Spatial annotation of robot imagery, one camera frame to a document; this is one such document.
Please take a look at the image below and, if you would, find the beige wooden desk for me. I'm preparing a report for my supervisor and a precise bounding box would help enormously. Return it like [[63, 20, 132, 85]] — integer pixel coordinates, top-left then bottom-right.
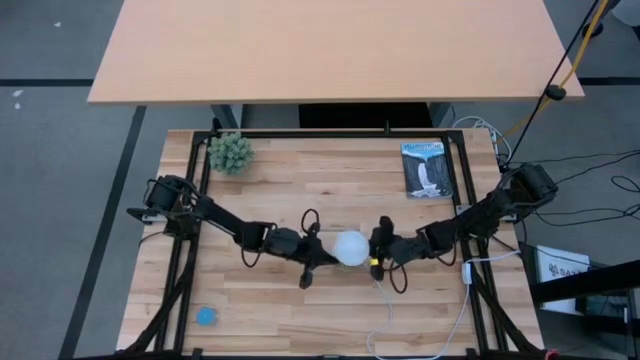
[[87, 0, 585, 106]]

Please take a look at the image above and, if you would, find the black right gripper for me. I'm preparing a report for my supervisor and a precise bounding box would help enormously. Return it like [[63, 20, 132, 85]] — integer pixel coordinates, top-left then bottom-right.
[[368, 215, 434, 282]]

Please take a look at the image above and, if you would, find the black looped gripper cable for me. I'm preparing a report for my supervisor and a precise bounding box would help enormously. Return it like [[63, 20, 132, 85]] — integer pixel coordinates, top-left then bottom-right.
[[300, 208, 322, 234], [388, 261, 409, 295]]

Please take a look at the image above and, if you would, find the white printed box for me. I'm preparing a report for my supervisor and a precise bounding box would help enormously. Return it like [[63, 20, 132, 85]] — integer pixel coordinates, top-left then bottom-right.
[[533, 244, 592, 315]]

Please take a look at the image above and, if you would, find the waterfall cover book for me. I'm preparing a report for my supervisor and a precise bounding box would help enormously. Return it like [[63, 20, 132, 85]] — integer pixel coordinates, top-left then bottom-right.
[[400, 141, 454, 200]]

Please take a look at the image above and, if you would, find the grey desk leg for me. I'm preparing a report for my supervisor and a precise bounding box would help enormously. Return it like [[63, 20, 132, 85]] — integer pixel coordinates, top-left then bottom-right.
[[428, 102, 452, 129], [211, 103, 242, 131]]

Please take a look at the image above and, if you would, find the white cable bundle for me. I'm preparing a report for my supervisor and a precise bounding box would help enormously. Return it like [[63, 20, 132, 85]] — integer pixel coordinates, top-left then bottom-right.
[[452, 115, 512, 162]]

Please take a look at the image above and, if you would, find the green ball plant in pot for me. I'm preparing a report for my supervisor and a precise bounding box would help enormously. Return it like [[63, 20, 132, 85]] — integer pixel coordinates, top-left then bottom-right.
[[207, 131, 255, 176]]

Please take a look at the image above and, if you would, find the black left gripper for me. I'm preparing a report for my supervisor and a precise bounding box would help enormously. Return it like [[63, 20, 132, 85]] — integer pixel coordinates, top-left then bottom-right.
[[273, 222, 342, 290]]

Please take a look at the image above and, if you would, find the black metal table frame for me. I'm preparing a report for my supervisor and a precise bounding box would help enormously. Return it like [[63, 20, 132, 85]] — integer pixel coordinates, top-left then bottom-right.
[[114, 118, 551, 360]]

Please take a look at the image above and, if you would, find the blue round disc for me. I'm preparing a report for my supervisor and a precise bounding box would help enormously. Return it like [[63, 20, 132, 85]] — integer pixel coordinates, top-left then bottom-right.
[[195, 305, 219, 328]]

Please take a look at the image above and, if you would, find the black furniture bar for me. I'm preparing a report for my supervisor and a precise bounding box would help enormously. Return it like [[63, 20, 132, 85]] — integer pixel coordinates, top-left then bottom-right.
[[528, 258, 640, 360]]

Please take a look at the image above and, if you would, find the white flood light bulb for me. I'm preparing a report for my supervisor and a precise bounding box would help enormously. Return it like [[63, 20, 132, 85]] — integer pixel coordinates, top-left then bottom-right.
[[332, 229, 372, 268]]

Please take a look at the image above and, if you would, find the black under-desk box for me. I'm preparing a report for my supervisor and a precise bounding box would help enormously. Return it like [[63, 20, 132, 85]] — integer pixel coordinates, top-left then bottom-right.
[[298, 102, 434, 130]]

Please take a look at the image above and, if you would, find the long black hanging cable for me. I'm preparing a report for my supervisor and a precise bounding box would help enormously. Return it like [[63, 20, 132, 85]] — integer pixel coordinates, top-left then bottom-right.
[[502, 0, 602, 169]]

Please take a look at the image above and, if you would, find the yellow cable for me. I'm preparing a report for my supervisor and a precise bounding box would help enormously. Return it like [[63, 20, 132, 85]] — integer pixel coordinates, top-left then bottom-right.
[[504, 0, 612, 137]]

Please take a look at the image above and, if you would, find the thin black floor cable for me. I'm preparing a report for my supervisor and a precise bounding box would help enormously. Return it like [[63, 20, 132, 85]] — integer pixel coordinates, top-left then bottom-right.
[[544, 148, 640, 169]]

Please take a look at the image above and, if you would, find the white lamp power cord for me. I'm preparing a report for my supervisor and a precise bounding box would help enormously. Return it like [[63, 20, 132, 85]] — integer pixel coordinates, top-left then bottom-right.
[[365, 249, 522, 360]]

